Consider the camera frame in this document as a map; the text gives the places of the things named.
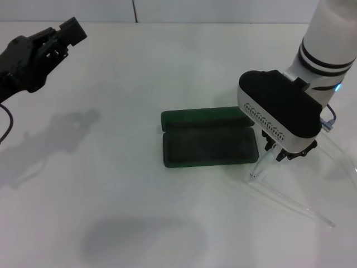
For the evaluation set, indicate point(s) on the clear white glasses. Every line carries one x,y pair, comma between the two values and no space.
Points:
259,166

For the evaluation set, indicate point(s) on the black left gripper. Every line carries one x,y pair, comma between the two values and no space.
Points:
19,69

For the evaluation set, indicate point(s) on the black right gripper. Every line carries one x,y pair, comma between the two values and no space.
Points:
295,155

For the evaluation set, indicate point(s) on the green glasses case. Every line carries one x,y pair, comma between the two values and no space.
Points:
209,148

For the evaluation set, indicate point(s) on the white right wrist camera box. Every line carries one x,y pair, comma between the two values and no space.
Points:
279,106

